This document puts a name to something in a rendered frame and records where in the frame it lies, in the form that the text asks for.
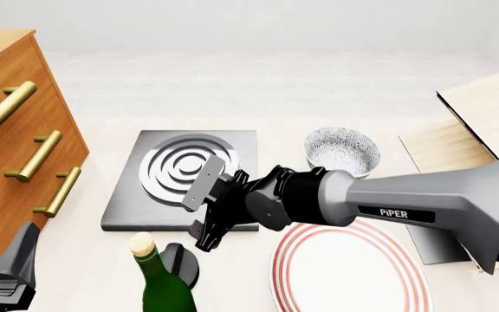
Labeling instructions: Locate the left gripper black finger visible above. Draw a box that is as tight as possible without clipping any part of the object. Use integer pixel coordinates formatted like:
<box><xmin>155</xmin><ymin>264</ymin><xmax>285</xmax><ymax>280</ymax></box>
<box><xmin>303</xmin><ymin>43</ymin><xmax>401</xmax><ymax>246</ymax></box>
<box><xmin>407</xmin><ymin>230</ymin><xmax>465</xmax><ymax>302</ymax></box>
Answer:
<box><xmin>0</xmin><ymin>221</ymin><xmax>42</xmax><ymax>294</ymax></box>

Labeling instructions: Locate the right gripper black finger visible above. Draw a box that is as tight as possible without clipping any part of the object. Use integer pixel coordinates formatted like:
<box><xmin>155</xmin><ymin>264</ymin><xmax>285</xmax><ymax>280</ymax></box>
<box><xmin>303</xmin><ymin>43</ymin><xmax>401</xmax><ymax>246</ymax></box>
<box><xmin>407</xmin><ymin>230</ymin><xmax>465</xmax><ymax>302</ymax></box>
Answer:
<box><xmin>189</xmin><ymin>219</ymin><xmax>208</xmax><ymax>237</ymax></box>

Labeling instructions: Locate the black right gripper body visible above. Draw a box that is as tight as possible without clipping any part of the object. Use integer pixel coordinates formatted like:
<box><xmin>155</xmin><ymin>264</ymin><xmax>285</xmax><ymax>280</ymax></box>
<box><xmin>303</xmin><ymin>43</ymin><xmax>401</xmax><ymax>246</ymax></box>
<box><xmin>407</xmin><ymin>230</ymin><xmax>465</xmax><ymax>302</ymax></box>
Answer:
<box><xmin>194</xmin><ymin>168</ymin><xmax>251</xmax><ymax>253</ymax></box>

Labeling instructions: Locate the round black stove knob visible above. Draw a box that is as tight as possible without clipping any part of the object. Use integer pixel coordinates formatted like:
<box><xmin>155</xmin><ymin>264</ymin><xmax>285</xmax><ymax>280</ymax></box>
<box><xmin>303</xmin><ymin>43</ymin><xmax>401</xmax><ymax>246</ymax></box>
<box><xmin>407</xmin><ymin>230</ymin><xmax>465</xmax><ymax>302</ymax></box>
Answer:
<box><xmin>159</xmin><ymin>242</ymin><xmax>201</xmax><ymax>291</ymax></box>

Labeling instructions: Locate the flat black stove plate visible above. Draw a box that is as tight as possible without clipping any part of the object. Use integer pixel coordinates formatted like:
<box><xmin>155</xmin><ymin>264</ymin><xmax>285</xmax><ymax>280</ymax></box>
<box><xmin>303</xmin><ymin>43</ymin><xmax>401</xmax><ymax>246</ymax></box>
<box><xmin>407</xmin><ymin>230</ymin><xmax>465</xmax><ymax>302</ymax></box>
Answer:
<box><xmin>100</xmin><ymin>129</ymin><xmax>261</xmax><ymax>233</ymax></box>

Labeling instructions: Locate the small flat grey plate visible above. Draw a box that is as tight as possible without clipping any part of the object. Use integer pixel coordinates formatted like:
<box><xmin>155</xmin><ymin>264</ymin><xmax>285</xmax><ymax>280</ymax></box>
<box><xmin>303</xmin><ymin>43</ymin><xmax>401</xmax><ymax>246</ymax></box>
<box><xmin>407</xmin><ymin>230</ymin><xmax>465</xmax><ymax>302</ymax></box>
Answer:
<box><xmin>180</xmin><ymin>153</ymin><xmax>226</xmax><ymax>213</ymax></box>

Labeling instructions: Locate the green bottle with cork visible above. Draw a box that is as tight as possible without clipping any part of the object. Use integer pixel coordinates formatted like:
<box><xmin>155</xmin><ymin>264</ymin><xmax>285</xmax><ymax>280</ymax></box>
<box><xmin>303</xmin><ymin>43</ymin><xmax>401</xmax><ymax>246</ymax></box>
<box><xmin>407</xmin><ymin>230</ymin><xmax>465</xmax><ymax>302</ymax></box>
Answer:
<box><xmin>128</xmin><ymin>231</ymin><xmax>198</xmax><ymax>312</ymax></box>

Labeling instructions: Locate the patterned grey bowl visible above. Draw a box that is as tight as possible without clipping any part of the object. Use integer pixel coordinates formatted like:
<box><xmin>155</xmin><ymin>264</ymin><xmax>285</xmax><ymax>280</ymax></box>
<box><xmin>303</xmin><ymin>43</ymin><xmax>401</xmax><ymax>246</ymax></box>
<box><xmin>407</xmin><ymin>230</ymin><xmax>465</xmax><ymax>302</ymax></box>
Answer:
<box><xmin>303</xmin><ymin>126</ymin><xmax>382</xmax><ymax>181</ymax></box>

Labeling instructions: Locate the white plate with red rings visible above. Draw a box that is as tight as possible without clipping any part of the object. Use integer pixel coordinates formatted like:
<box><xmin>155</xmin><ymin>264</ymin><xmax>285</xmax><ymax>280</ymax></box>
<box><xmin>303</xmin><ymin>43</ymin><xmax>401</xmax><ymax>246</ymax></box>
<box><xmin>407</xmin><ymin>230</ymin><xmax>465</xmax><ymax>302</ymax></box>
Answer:
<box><xmin>269</xmin><ymin>218</ymin><xmax>434</xmax><ymax>312</ymax></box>

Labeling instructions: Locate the flat pale wooden board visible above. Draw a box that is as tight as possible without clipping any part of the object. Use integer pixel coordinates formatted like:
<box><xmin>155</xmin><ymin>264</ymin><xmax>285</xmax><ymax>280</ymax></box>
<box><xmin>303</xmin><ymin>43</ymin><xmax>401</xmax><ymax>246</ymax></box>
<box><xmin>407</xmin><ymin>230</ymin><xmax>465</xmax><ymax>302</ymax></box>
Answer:
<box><xmin>397</xmin><ymin>119</ymin><xmax>499</xmax><ymax>273</ymax></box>

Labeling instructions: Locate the pale wooden box black edge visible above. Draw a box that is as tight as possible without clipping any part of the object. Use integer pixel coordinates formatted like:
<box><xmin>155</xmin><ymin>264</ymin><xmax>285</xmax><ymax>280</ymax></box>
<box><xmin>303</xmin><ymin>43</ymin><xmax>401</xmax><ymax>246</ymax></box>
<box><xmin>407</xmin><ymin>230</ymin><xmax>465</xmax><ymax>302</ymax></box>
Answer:
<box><xmin>434</xmin><ymin>63</ymin><xmax>499</xmax><ymax>161</ymax></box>

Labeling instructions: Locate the brass drawer handle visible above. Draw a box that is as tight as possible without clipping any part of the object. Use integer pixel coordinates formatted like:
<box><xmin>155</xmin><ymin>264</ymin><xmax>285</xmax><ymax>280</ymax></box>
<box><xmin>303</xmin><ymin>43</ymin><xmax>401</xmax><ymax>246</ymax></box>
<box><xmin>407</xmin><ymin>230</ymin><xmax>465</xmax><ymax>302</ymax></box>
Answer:
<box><xmin>0</xmin><ymin>81</ymin><xmax>38</xmax><ymax>134</ymax></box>
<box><xmin>3</xmin><ymin>129</ymin><xmax>63</xmax><ymax>184</ymax></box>
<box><xmin>31</xmin><ymin>166</ymin><xmax>82</xmax><ymax>218</ymax></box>

